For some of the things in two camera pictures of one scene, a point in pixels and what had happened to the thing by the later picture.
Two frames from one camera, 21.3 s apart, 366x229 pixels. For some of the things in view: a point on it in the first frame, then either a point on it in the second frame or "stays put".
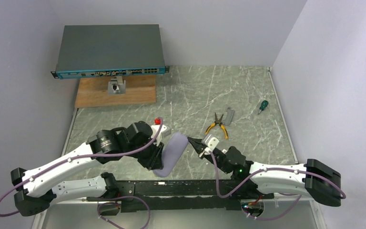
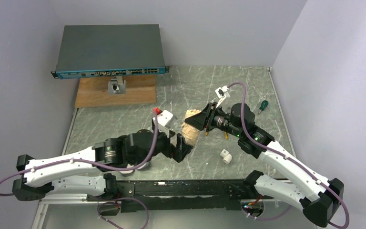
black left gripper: [157, 156] to [173, 147]
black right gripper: [204, 152] to [209, 116]
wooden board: [93, 92] stays put
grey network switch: [99, 51] stays put
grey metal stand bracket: [117, 86] stays put
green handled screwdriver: [263, 105] stays put
